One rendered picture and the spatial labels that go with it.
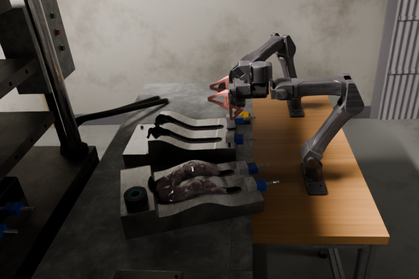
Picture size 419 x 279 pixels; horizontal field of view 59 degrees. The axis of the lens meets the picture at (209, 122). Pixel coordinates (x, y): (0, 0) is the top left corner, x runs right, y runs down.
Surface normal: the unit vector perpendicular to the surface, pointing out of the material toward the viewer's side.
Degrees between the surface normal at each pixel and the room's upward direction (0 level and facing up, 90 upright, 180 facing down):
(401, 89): 90
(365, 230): 0
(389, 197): 0
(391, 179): 0
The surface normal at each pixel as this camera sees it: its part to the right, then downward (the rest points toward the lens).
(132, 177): -0.07, -0.86
